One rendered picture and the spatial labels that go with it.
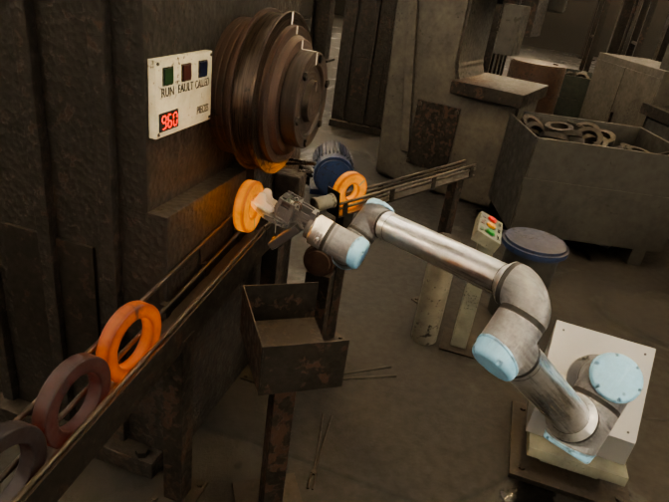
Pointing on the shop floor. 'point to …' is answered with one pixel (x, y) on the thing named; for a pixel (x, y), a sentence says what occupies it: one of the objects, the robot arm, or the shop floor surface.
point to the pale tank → (624, 32)
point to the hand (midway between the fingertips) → (250, 200)
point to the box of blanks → (584, 182)
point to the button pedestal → (460, 342)
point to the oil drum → (521, 67)
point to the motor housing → (319, 267)
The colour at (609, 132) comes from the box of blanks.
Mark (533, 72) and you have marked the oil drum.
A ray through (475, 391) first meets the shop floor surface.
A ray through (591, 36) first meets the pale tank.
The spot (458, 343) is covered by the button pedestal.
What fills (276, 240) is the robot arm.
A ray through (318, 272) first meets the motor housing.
